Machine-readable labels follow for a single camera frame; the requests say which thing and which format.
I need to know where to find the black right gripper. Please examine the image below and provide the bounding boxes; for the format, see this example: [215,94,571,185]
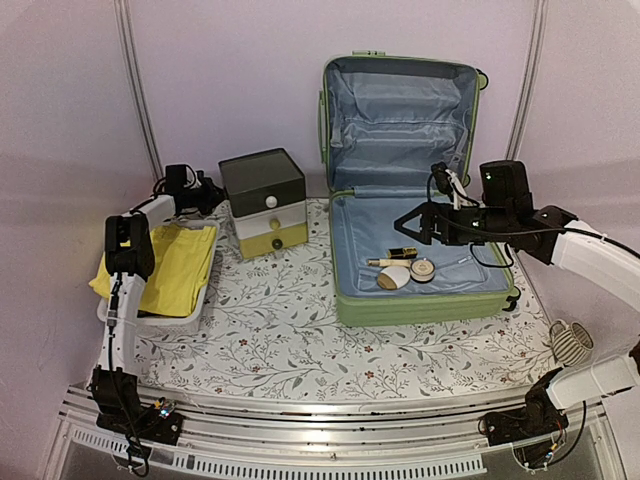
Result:
[395,201,514,246]

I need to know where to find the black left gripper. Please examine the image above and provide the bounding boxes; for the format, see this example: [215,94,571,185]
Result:
[187,176,234,214]

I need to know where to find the drawer cabinet with dark top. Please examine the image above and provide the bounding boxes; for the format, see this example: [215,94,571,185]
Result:
[219,148,309,259]

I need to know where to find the plain yellow garment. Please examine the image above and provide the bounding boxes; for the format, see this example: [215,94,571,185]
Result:
[88,222,218,319]

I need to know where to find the green hard-shell suitcase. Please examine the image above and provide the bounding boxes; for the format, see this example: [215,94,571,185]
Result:
[318,54,520,327]

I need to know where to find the white plastic mesh basket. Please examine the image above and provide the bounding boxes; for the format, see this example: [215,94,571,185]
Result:
[96,222,221,336]

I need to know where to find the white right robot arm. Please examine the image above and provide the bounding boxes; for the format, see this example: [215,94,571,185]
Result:
[394,160,639,446]

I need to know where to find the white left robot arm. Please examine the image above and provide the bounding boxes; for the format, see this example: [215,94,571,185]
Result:
[90,164,225,450]

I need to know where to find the black gold lipstick tube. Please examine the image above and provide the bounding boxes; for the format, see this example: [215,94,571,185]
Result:
[387,247,418,260]

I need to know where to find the round cream compact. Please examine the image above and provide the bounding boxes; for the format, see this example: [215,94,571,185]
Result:
[409,258,435,284]

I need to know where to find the slim gold cosmetic pencil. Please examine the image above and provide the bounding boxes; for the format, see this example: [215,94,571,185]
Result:
[366,258,412,268]

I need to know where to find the beige oval compact case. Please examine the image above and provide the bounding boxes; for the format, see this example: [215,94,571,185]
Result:
[376,266,411,291]

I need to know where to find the floral white tablecloth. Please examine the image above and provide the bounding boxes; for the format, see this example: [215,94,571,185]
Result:
[133,199,554,404]

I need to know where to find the aluminium front rail frame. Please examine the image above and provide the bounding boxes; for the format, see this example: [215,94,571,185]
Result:
[36,384,630,479]

